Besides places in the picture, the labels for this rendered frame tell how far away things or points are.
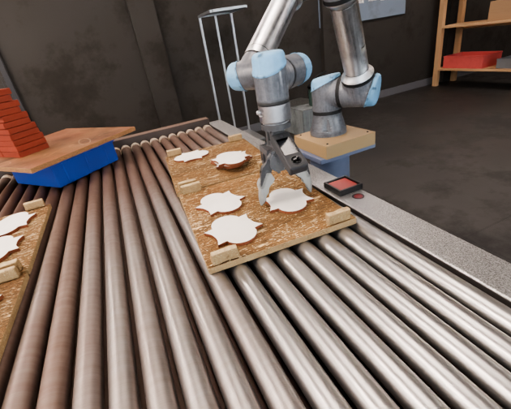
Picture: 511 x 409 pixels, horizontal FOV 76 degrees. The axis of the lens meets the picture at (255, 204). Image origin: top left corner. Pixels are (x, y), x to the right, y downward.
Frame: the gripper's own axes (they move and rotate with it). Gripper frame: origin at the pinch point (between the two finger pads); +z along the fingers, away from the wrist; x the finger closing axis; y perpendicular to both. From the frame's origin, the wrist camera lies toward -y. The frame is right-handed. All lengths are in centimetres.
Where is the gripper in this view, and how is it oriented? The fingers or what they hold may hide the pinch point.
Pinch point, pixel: (287, 199)
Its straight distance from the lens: 85.4
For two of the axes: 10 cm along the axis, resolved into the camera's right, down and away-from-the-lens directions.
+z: 1.5, 8.8, 4.6
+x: -9.5, 2.6, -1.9
